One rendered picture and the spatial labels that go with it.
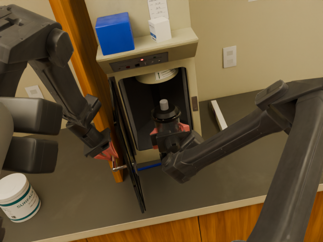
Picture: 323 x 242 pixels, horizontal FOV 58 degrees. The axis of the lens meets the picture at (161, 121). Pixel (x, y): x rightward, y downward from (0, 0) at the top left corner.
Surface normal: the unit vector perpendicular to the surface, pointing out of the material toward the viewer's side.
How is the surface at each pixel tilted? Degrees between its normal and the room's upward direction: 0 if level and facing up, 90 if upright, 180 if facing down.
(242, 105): 0
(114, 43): 90
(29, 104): 44
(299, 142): 39
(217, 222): 90
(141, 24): 90
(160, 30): 90
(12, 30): 25
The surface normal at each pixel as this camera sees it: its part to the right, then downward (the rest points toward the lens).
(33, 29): 0.26, -0.69
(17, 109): -0.31, -0.15
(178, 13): 0.11, 0.58
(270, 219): -0.70, -0.67
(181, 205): -0.15, -0.80
